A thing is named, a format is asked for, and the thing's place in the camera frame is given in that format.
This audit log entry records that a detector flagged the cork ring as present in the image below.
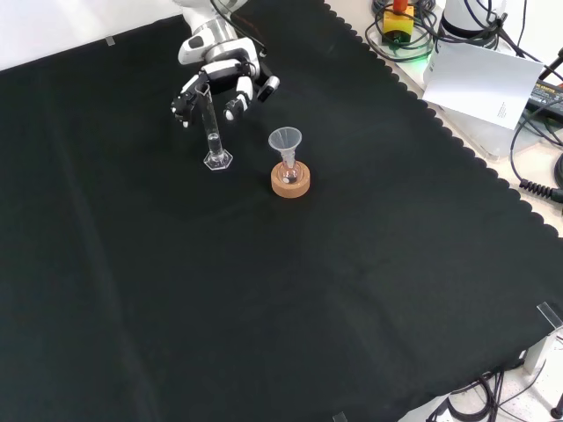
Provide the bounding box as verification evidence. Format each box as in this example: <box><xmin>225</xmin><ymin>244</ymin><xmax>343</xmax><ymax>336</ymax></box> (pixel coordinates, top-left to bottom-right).
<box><xmin>270</xmin><ymin>161</ymin><xmax>313</xmax><ymax>199</ymax></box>

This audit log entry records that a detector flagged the black power adapter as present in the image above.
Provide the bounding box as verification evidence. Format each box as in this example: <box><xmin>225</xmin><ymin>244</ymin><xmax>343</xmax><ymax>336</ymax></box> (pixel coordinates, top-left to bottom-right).
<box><xmin>525</xmin><ymin>81</ymin><xmax>563</xmax><ymax>112</ymax></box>

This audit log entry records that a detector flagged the clear plastic funnel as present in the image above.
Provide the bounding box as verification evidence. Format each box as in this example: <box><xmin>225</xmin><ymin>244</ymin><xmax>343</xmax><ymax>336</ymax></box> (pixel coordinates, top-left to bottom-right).
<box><xmin>267</xmin><ymin>127</ymin><xmax>303</xmax><ymax>164</ymax></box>

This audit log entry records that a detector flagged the black cable bundle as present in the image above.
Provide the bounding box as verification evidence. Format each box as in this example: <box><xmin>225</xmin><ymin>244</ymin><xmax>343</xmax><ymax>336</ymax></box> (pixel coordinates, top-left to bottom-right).
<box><xmin>425</xmin><ymin>369</ymin><xmax>551</xmax><ymax>422</ymax></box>

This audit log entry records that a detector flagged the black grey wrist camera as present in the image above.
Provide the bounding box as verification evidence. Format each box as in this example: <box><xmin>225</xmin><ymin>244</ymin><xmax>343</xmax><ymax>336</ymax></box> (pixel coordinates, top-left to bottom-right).
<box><xmin>256</xmin><ymin>75</ymin><xmax>281</xmax><ymax>104</ymax></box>

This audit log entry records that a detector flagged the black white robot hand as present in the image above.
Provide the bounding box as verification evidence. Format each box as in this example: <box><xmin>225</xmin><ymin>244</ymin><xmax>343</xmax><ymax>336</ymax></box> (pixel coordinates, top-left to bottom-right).
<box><xmin>170</xmin><ymin>34</ymin><xmax>267</xmax><ymax>129</ymax></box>

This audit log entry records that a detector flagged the pale white board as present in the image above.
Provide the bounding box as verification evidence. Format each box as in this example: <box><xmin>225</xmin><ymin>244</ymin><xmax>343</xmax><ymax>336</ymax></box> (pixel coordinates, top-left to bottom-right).
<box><xmin>421</xmin><ymin>36</ymin><xmax>545</xmax><ymax>131</ymax></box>

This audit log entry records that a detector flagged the black scalloped cloth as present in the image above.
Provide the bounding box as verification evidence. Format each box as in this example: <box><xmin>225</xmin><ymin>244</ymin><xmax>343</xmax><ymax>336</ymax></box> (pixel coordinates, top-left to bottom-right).
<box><xmin>0</xmin><ymin>0</ymin><xmax>563</xmax><ymax>422</ymax></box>

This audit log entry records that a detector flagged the large clear tape strip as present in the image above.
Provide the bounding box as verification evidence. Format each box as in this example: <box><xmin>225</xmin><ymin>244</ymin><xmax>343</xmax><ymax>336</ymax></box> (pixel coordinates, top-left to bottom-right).
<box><xmin>536</xmin><ymin>302</ymin><xmax>563</xmax><ymax>330</ymax></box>

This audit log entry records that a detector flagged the green cable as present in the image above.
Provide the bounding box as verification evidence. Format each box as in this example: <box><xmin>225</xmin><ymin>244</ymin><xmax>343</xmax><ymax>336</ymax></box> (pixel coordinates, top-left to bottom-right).
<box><xmin>363</xmin><ymin>7</ymin><xmax>439</xmax><ymax>62</ymax></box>

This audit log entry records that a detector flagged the black coiled cable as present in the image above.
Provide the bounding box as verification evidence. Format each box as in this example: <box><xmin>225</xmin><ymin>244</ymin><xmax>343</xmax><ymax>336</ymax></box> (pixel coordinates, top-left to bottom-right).
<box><xmin>518</xmin><ymin>178</ymin><xmax>563</xmax><ymax>201</ymax></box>

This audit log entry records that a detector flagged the yellow stop button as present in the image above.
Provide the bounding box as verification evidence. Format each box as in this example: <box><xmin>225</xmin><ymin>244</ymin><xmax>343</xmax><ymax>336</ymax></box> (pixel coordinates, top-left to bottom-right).
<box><xmin>382</xmin><ymin>0</ymin><xmax>416</xmax><ymax>47</ymax></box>

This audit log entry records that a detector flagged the small round-bottom glass flask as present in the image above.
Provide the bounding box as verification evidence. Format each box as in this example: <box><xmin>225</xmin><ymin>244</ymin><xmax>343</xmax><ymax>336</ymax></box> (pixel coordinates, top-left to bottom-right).
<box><xmin>281</xmin><ymin>156</ymin><xmax>302</xmax><ymax>185</ymax></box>

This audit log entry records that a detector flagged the clear glass graduated cylinder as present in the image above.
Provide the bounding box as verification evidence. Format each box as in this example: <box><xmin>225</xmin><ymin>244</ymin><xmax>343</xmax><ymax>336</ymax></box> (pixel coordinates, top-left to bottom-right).
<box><xmin>195</xmin><ymin>84</ymin><xmax>234</xmax><ymax>171</ymax></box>

